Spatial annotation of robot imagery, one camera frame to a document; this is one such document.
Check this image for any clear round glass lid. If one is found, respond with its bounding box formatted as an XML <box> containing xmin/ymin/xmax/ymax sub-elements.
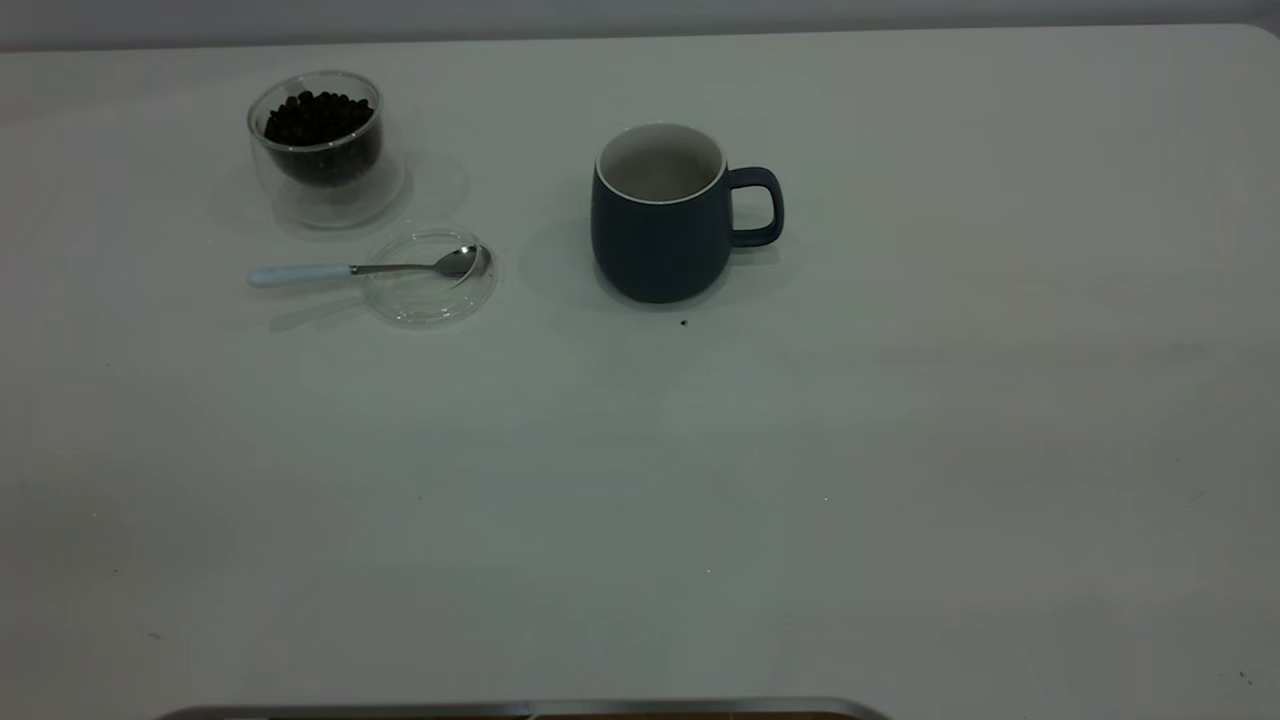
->
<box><xmin>360</xmin><ymin>228</ymin><xmax>498</xmax><ymax>329</ymax></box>

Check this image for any metal spoon pale blue handle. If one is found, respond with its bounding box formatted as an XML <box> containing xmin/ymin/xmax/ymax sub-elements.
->
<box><xmin>247</xmin><ymin>245</ymin><xmax>481</xmax><ymax>291</ymax></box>

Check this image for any dark coffee beans pile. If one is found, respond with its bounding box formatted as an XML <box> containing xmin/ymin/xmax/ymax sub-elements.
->
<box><xmin>262</xmin><ymin>90</ymin><xmax>383</xmax><ymax>189</ymax></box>

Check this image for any clear double-wall glass jar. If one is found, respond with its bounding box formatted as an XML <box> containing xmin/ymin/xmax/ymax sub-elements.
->
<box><xmin>246</xmin><ymin>70</ymin><xmax>407</xmax><ymax>231</ymax></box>

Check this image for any dark grey ceramic mug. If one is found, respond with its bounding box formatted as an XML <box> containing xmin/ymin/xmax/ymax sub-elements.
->
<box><xmin>589</xmin><ymin>122</ymin><xmax>786</xmax><ymax>305</ymax></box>

